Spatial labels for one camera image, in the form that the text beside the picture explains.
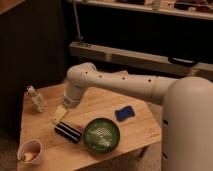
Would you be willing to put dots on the cream flat pusher tool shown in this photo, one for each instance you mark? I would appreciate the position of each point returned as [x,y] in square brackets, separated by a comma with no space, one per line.
[59,114]

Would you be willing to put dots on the black whiteboard eraser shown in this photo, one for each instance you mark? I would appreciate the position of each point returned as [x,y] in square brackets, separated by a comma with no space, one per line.
[68,132]

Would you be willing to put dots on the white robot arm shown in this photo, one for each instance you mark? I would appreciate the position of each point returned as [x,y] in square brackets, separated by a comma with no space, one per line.
[187,132]

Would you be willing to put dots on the clear plastic bottle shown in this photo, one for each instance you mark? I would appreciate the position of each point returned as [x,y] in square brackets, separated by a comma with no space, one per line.
[37,99]

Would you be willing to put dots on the green patterned bowl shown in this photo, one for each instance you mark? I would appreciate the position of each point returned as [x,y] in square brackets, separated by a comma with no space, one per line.
[101,136]

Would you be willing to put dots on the wooden table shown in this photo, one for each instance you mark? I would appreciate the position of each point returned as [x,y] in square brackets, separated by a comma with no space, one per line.
[138,132]

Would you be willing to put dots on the white cup with food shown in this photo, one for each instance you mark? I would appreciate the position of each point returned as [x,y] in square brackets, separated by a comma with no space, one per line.
[31,152]

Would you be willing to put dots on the blue sponge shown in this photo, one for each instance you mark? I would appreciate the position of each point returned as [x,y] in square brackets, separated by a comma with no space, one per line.
[124,113]

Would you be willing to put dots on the metal pole stand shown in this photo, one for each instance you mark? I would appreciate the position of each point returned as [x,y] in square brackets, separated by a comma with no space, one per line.
[79,35]

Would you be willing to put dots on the upper wooden shelf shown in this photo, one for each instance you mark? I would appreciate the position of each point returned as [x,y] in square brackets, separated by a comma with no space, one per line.
[155,6]

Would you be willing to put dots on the long grey case with handle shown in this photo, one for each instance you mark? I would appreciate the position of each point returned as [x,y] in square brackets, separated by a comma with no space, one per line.
[139,60]

